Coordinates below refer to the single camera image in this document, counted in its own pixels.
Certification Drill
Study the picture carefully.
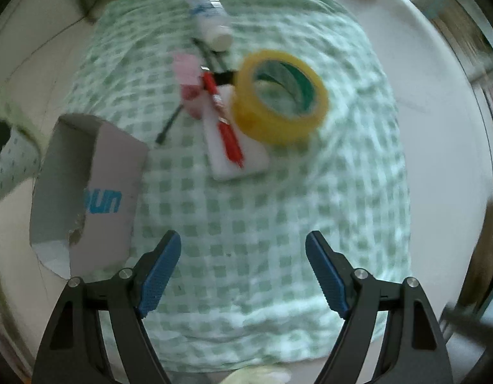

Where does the green tape roll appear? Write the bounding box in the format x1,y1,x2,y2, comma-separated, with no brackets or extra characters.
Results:
254,62,315,113

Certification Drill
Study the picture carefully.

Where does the green checked cloth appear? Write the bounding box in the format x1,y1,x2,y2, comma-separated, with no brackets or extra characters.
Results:
64,0,413,371

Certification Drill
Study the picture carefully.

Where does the white plastic bottle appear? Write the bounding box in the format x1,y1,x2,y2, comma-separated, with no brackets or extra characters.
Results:
185,0,232,52

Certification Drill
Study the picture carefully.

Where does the red pen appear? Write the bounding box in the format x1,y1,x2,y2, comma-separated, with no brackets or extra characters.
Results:
201,73,246,169

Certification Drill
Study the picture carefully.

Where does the dotted white sock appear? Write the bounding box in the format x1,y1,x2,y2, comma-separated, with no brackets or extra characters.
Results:
0,126,41,204

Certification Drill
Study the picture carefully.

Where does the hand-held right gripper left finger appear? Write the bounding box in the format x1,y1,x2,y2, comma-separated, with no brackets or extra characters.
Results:
32,230,182,384

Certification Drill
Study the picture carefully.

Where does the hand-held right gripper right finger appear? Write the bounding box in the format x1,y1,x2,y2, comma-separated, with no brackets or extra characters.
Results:
306,230,455,384

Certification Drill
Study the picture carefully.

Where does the yellow tape roll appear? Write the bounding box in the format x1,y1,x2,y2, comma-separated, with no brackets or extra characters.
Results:
232,50,329,147

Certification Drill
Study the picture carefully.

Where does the white power bank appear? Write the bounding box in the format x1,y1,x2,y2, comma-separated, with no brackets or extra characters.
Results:
198,86,270,181

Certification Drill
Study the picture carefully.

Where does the pale green slipper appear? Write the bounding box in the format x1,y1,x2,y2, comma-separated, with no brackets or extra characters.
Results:
224,366,291,384
0,88,42,156

